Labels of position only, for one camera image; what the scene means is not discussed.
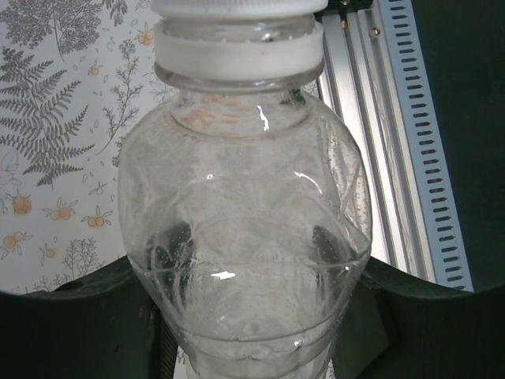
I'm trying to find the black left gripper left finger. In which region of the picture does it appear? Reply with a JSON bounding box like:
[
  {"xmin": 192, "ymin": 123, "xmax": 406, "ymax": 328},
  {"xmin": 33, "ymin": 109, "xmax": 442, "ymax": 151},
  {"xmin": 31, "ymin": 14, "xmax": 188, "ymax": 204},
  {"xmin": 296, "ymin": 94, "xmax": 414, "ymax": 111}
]
[{"xmin": 0, "ymin": 256, "xmax": 174, "ymax": 379}]

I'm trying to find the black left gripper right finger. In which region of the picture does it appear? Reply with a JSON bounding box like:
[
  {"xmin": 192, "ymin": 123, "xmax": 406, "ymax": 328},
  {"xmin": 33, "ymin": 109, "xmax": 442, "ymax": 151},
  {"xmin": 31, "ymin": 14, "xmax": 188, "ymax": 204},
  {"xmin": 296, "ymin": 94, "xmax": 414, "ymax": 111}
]
[{"xmin": 331, "ymin": 258, "xmax": 505, "ymax": 379}]

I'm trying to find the clear bottle with lime label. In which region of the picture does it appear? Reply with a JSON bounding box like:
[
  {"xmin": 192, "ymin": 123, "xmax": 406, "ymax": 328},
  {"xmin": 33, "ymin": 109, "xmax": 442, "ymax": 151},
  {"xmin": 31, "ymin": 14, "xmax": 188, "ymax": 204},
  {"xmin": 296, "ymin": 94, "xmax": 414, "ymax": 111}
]
[{"xmin": 116, "ymin": 15, "xmax": 374, "ymax": 379}]

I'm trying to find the translucent white bottle cap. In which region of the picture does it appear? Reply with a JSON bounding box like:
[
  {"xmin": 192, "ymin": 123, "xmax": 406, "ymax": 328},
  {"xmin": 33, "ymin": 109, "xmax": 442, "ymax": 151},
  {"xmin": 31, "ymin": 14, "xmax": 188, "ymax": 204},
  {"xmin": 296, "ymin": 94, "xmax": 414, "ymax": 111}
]
[{"xmin": 151, "ymin": 0, "xmax": 329, "ymax": 15}]

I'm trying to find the floral patterned table cover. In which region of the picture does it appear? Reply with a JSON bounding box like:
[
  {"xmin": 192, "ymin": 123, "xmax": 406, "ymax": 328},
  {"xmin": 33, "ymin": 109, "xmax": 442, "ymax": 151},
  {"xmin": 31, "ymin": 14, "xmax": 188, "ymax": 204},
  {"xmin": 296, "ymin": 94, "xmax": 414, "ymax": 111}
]
[{"xmin": 0, "ymin": 0, "xmax": 328, "ymax": 295}]

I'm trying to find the grey slotted cable duct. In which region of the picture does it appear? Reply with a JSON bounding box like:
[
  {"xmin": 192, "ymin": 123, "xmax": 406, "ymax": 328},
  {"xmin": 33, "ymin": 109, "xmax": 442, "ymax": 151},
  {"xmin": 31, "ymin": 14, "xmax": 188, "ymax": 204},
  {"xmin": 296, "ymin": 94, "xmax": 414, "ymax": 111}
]
[{"xmin": 378, "ymin": 0, "xmax": 474, "ymax": 293}]

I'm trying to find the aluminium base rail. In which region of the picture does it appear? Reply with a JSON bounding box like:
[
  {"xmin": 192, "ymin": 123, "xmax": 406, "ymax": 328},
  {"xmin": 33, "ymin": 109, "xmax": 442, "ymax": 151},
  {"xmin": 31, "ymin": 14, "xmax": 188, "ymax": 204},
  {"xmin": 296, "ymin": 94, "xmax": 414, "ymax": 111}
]
[{"xmin": 315, "ymin": 0, "xmax": 439, "ymax": 283}]

